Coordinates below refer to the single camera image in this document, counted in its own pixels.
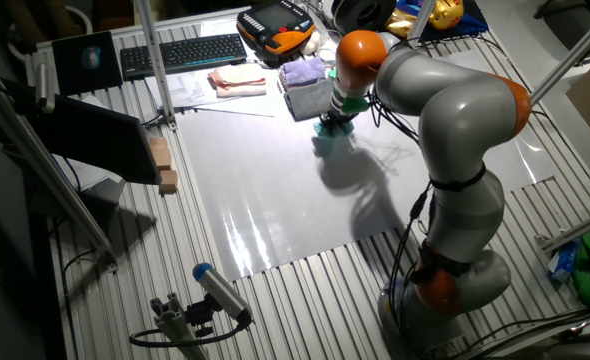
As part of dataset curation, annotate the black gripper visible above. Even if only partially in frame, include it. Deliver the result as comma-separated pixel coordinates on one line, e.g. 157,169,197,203
318,112,355,133

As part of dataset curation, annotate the teal microfibre cloth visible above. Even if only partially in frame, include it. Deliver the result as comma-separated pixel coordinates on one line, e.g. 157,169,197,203
313,119,356,142

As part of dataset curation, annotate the grey folded cloth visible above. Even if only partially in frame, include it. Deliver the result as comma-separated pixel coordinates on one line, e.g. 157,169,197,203
283,78,336,123

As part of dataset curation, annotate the purple folded cloth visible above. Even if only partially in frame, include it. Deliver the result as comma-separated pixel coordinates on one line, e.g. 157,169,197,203
278,56,328,91

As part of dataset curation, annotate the pink folded cloth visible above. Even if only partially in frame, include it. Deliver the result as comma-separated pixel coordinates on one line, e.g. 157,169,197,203
207,63,268,91
215,83,268,99

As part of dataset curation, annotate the blue cloth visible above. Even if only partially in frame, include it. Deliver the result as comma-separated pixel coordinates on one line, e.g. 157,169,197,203
397,0,490,42

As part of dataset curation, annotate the clear glass cup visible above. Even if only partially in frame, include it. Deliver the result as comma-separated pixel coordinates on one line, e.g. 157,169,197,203
318,28,345,67

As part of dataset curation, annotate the white egg-shaped object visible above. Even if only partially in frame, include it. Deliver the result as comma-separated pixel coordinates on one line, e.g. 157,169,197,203
299,30,322,56

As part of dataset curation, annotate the glossy white table sheet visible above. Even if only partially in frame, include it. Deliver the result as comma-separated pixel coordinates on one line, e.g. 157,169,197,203
174,47,559,282

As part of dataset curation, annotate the black filament spool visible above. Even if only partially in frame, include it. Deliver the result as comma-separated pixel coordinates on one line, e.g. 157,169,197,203
330,0,399,37

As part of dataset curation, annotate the black and orange teach pendant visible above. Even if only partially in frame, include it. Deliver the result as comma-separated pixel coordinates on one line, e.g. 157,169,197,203
235,0,317,64

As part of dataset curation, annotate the gold foil bag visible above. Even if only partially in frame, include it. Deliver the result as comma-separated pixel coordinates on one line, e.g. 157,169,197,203
385,7,421,40

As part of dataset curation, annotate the white printed paper sheet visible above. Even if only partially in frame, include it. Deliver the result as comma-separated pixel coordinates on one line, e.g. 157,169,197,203
144,69,241,109

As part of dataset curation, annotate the golden piggy bank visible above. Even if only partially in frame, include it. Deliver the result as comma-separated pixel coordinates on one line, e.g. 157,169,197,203
427,0,465,31

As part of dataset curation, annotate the black computer keyboard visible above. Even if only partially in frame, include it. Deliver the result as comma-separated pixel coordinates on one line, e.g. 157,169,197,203
119,32,249,82

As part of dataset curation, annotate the wooden block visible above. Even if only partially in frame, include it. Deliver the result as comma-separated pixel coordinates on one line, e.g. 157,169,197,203
158,168,180,195
148,136,174,171

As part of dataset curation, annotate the black monitor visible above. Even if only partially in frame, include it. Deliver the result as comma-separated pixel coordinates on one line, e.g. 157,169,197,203
22,92,164,186

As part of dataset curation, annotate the grey computer mouse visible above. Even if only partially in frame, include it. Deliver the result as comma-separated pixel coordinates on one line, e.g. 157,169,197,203
80,45,102,71

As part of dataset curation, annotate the blue tissue pack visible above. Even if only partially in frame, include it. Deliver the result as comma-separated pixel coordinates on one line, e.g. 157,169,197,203
547,238,582,284

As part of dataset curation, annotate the black mouse pad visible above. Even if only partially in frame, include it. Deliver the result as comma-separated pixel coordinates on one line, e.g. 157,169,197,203
51,30,125,97

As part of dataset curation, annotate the green printed wrist mount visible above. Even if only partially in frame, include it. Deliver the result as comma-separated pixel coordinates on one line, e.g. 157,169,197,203
327,68,371,115

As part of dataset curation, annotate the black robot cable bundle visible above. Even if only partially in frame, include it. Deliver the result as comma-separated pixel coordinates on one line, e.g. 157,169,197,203
367,89,436,360

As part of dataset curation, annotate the aluminium frame post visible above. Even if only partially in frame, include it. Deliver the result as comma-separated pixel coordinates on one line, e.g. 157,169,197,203
405,0,437,45
134,0,179,132

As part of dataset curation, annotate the silver camera with blue cap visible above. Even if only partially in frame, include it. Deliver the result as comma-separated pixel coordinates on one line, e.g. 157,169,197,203
192,262,255,326

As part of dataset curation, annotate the black camera bracket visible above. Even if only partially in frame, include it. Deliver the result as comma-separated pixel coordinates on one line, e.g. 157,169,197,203
184,293,222,339

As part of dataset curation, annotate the aluminium frame bar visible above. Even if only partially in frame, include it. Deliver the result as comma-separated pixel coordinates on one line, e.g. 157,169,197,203
530,2,590,106
534,204,590,253

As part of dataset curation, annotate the aluminium extrusion camera stand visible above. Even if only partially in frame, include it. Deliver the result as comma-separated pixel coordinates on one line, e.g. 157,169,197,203
149,292,211,360

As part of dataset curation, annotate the black camera cable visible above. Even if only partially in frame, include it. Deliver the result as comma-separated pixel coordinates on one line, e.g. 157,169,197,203
128,319,252,349

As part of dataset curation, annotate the slanted aluminium frame beam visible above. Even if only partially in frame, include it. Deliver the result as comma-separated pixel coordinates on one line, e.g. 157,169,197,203
0,69,119,274

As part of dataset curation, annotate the silver bar-shaped camera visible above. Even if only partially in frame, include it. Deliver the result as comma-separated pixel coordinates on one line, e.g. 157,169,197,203
34,62,56,114

